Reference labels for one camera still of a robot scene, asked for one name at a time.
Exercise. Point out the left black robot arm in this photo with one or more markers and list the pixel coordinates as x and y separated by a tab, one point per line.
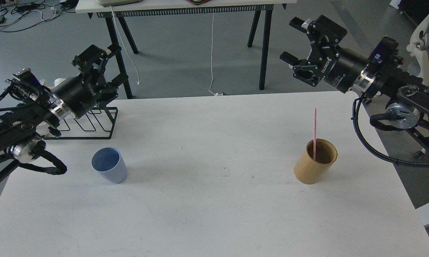
26	103

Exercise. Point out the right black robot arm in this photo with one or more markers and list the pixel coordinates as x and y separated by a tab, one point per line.
380	73

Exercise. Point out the blue plastic cup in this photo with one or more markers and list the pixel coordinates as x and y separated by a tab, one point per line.
109	163

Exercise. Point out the white background table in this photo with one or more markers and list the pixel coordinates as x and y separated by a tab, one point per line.
179	49

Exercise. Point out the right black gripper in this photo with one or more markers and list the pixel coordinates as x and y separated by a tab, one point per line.
339	67

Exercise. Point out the black wire dish rack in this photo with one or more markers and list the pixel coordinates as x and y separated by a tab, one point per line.
97	124

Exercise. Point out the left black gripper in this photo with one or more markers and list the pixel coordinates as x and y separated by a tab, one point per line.
89	88

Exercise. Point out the bamboo cylinder holder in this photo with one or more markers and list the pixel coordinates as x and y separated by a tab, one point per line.
309	170

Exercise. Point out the pink chopstick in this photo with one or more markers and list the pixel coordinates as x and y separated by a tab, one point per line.
314	135

